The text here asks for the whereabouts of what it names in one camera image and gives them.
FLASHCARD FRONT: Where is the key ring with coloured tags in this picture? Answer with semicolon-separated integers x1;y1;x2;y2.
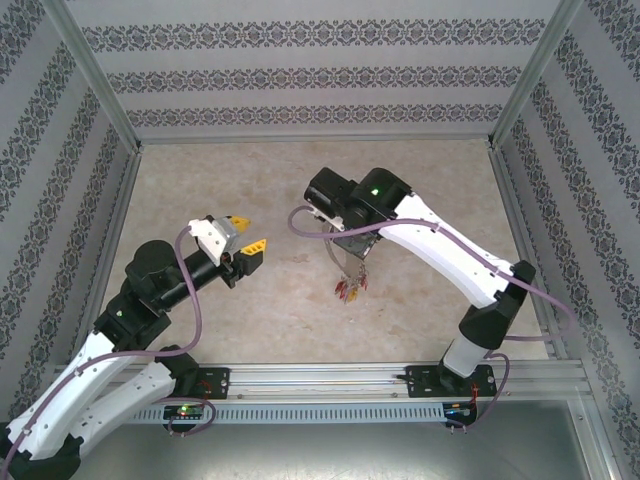
321;223;372;306

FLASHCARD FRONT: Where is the left green circuit board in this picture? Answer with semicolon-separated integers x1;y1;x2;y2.
163;404;206;421

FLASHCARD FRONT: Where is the grey metal sheet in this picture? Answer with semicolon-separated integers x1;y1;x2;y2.
47;399;609;480

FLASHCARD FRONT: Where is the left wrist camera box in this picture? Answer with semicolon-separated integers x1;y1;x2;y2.
187;214;237;267

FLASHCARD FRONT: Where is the aluminium table edge rail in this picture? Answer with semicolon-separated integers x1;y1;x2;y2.
137;134;496;147
69;144;146;366
487;142;570;362

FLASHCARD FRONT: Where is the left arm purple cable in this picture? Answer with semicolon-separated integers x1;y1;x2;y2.
0;224;219;471

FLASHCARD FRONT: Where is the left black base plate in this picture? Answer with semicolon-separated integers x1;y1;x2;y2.
139;366;233;401

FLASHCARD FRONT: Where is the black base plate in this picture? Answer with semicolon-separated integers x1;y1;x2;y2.
405;363;499;400
139;366;233;401

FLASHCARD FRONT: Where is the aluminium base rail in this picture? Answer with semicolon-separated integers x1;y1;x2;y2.
49;362;590;402

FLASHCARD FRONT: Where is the grey slotted cable duct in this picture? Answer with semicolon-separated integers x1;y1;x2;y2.
129;402;447;426

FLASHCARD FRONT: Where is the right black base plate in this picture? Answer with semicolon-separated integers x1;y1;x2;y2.
405;363;499;400

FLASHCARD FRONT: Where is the aluminium frame post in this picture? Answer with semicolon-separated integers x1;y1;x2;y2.
41;0;144;152
487;0;585;149

